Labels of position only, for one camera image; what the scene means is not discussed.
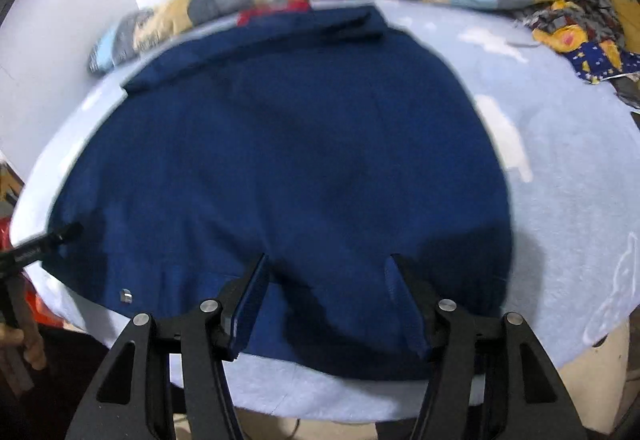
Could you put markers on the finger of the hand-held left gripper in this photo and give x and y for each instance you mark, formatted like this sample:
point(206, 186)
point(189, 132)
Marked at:
point(37, 250)

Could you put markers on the person's left hand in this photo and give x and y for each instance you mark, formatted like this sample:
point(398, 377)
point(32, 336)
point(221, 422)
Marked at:
point(32, 345)

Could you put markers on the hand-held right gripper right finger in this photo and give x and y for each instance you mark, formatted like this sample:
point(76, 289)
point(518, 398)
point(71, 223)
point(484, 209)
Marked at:
point(412, 310)

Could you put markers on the light blue cloud blanket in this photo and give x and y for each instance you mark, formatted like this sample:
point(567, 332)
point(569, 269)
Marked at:
point(550, 144)

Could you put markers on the navy blue garment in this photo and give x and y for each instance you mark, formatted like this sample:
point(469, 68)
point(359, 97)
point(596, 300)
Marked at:
point(300, 144)

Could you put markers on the colourful patterned cloth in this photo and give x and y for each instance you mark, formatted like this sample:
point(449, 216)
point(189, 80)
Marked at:
point(570, 37)

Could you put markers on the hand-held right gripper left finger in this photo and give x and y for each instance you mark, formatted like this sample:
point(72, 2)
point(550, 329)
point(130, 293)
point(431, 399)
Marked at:
point(248, 305)

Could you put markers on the red plastic object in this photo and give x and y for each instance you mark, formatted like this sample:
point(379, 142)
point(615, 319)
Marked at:
point(45, 305)

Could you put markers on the wooden furniture frame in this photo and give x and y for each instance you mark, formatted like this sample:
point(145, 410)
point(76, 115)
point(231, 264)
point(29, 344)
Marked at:
point(9, 185)

